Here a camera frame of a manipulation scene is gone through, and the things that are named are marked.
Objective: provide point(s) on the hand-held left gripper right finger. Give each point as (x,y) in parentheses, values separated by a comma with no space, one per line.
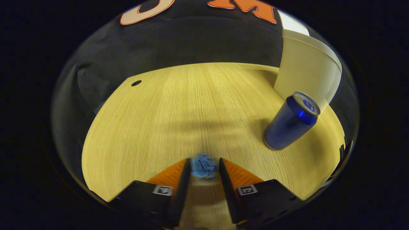
(228,198)

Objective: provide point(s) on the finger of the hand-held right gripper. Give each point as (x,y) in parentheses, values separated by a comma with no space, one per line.
(344,150)

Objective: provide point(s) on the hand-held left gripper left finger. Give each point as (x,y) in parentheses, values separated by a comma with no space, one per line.
(182,195)

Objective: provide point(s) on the blue paper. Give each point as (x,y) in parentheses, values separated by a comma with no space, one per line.
(204,166)

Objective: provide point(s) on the blue pop can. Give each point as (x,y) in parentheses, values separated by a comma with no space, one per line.
(287,124)

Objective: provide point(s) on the white desktop garbage bin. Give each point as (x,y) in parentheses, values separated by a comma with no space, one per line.
(303,70)

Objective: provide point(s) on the wooden desktop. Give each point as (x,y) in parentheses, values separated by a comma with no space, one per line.
(191,111)

